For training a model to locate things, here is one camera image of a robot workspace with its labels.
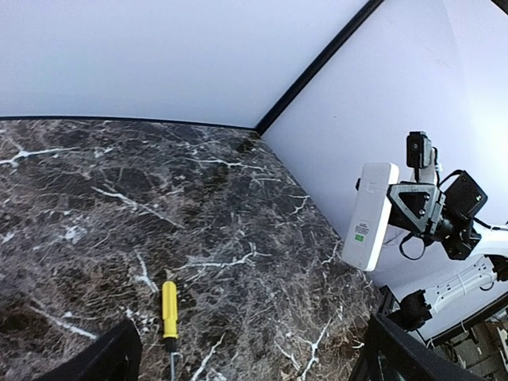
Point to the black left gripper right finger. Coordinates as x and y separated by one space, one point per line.
389 353

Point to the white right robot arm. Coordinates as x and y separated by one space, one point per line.
490 266

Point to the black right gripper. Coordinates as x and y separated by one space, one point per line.
435 215

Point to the white remote control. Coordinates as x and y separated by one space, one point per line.
371 213

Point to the black left corner post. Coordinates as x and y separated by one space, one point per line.
316 65

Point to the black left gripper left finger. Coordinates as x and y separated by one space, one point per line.
115 355

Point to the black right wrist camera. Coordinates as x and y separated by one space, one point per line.
419 152

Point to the yellow handled screwdriver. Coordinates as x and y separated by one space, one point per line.
170 322

